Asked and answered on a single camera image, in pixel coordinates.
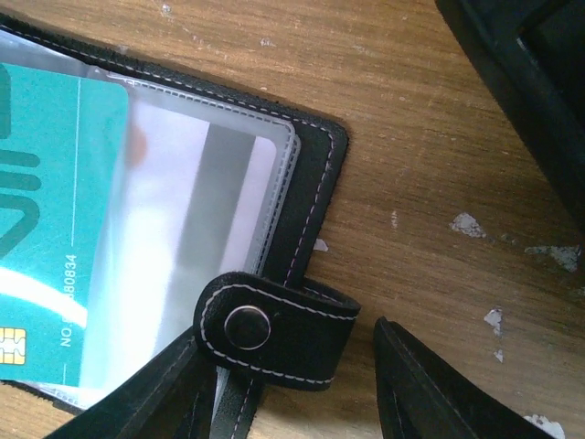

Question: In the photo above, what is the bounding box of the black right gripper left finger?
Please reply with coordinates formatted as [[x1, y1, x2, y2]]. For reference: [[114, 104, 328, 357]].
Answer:
[[48, 328, 217, 438]]

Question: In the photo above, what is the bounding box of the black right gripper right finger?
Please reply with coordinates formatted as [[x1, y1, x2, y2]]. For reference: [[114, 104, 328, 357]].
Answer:
[[374, 317, 550, 439]]

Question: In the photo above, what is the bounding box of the black leather card holder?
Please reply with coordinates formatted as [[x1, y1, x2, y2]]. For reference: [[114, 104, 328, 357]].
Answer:
[[1, 16, 360, 438]]

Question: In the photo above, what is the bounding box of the white pink vip card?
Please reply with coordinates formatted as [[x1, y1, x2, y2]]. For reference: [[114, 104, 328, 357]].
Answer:
[[80, 102, 290, 391]]

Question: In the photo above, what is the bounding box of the black bin with teal cards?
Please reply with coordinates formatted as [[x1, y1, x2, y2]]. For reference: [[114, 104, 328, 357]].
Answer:
[[436, 1, 584, 229]]

